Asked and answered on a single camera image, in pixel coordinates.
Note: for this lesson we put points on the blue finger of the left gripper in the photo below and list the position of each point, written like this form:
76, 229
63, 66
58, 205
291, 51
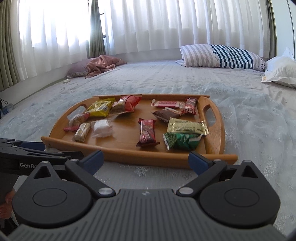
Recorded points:
40, 146

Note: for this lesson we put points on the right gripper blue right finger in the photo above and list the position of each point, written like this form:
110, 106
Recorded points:
208, 172

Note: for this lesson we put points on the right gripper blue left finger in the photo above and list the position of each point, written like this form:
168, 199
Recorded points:
82, 172

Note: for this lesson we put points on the beige biscuit packet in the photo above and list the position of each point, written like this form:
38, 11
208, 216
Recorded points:
82, 132

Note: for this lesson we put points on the green pea snack packet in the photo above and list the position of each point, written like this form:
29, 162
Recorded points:
181, 141

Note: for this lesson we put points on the white red pastry packet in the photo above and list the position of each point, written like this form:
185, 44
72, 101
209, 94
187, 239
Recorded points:
101, 129

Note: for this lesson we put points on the pink clear snack packet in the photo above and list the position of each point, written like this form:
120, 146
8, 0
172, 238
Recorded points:
76, 122

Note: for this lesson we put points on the yellow snack packet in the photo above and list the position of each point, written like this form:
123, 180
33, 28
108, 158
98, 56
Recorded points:
100, 108

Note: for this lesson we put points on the gold wafer packet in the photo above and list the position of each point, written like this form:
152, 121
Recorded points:
177, 125

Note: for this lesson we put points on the dark red bar packet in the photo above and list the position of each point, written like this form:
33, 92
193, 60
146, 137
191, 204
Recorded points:
147, 137

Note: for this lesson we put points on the red chocolate bar packet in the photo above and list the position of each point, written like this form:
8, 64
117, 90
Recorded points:
189, 107

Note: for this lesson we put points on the red nut snack bag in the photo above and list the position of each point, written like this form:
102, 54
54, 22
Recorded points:
126, 104

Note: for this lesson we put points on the brown chocolate packet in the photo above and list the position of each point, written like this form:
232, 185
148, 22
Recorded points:
167, 113

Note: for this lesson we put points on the person left hand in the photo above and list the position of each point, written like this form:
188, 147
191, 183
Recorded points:
6, 207

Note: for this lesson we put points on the wooden serving tray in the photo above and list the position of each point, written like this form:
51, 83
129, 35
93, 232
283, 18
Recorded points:
137, 137

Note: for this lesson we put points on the lace snowflake bedspread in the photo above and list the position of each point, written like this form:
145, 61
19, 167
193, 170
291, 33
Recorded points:
259, 118

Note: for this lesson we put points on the purple pillow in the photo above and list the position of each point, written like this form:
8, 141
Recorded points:
78, 69

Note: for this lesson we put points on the pink crumpled cloth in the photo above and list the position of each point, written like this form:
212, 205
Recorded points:
102, 64

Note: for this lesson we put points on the white sheer curtain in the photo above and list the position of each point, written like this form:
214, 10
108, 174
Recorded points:
53, 34

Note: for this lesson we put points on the green drape curtain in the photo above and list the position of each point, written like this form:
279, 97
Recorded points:
96, 39

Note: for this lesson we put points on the striped folded quilt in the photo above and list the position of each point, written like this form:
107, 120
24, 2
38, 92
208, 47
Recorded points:
219, 56

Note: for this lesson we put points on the white pillow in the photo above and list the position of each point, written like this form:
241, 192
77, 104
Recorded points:
281, 70

